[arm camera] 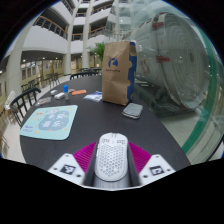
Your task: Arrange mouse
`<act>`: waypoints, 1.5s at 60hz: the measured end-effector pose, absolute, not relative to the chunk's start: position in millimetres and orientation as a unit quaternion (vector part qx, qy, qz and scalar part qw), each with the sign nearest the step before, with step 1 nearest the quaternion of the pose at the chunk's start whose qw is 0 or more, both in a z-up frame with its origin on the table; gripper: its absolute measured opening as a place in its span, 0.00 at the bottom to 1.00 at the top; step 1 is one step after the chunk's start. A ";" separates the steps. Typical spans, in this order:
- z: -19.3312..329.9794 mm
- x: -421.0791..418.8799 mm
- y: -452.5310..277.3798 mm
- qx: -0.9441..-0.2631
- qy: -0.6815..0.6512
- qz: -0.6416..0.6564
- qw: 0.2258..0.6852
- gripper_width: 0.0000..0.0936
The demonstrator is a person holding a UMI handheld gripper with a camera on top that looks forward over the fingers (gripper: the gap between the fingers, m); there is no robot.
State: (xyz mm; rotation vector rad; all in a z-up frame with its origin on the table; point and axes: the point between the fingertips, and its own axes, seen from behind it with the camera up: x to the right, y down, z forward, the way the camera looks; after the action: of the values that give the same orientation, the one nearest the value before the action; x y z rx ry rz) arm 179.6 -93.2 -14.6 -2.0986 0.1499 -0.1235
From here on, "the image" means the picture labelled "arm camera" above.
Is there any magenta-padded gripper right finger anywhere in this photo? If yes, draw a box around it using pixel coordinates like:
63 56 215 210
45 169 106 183
126 141 177 187

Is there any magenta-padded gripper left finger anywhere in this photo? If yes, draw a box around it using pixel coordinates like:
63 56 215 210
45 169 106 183
47 141 98 187

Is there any white perforated computer mouse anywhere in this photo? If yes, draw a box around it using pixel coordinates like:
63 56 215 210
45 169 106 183
93 132 130 190

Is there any light blue printed mouse pad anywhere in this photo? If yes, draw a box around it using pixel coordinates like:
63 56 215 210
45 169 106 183
19 104 79 141

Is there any grey smartphone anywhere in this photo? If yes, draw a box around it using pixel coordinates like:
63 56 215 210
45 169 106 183
121 102 144 120

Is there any white and blue plastic packet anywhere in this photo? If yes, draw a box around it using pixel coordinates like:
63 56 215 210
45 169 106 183
82 90 103 103

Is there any small blue-capped bottle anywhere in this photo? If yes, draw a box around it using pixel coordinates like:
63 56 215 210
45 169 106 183
62 84 70 101

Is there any orange card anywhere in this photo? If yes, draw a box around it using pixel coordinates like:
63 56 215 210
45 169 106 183
71 89 87 97

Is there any black wooden chair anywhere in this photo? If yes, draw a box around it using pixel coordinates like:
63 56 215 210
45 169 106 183
69 68 103 80
9 87 42 128

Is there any white lattice chair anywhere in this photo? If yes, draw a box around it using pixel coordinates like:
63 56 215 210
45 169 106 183
3 90 17 113

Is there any group of dark chairs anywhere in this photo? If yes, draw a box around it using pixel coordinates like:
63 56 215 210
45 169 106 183
21 73 61 93

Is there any brown paper bag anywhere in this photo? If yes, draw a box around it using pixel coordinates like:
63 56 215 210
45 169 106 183
101 40 138 107

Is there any large white cylinder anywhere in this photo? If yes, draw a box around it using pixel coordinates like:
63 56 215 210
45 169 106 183
131 12 209 111

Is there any green potted plant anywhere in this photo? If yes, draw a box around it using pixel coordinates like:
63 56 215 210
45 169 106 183
89 42 106 66

